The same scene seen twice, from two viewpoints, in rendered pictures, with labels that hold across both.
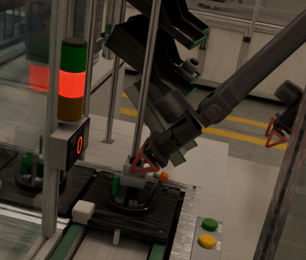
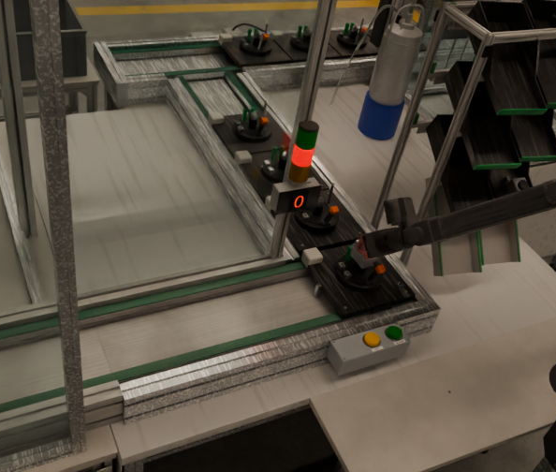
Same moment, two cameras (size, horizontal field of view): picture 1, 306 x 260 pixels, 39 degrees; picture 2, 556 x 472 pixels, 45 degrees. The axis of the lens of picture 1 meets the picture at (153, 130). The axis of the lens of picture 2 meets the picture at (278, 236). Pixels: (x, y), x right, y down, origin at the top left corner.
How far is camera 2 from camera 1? 1.07 m
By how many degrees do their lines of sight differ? 44
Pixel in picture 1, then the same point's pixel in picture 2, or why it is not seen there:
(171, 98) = (395, 204)
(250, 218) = (479, 372)
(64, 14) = (304, 104)
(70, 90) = (295, 158)
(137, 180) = (359, 258)
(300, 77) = not seen: outside the picture
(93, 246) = (300, 287)
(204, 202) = (456, 330)
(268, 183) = not seen: outside the picture
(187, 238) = (360, 327)
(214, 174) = (510, 318)
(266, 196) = (534, 373)
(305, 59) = not seen: outside the picture
